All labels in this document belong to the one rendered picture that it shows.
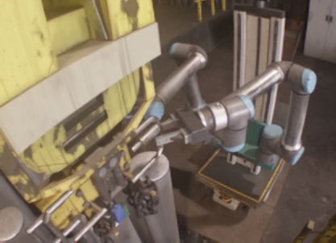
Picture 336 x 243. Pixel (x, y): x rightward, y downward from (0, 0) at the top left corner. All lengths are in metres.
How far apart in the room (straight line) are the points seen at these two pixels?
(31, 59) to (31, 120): 0.09
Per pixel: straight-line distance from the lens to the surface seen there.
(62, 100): 0.39
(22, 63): 0.35
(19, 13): 0.35
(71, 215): 0.70
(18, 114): 0.36
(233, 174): 2.27
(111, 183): 0.73
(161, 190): 1.00
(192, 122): 0.75
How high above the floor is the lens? 2.07
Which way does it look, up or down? 37 degrees down
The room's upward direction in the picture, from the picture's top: 7 degrees counter-clockwise
